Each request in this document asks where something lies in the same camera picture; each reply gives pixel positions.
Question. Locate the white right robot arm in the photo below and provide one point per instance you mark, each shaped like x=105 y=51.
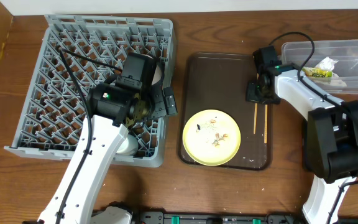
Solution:
x=330 y=135

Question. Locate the clear plastic waste bin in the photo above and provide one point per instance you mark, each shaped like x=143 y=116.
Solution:
x=346 y=52

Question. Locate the yellow plate with crumbs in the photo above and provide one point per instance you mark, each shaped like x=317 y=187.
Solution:
x=211 y=137

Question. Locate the pink bowl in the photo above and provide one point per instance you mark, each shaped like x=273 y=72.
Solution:
x=159 y=73

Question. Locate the white tissue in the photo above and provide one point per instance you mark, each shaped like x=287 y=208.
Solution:
x=330 y=78

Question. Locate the wooden chopstick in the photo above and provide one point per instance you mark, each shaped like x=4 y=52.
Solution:
x=265 y=123
x=255 y=118

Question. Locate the grey dishwasher rack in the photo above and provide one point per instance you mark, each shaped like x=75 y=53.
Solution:
x=95 y=48

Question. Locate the cream white cup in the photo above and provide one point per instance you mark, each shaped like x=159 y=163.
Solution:
x=129 y=147

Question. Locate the green snack bar wrapper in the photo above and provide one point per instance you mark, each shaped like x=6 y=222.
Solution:
x=317 y=72

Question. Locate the black waste bin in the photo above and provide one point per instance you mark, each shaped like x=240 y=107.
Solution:
x=305 y=161

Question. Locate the dark brown serving tray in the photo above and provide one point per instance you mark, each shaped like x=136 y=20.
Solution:
x=219 y=82

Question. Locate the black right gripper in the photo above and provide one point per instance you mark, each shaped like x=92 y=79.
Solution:
x=257 y=93

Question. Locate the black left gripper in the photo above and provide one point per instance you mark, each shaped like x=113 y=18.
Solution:
x=160 y=101

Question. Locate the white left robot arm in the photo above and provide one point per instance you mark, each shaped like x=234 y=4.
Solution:
x=74 y=200

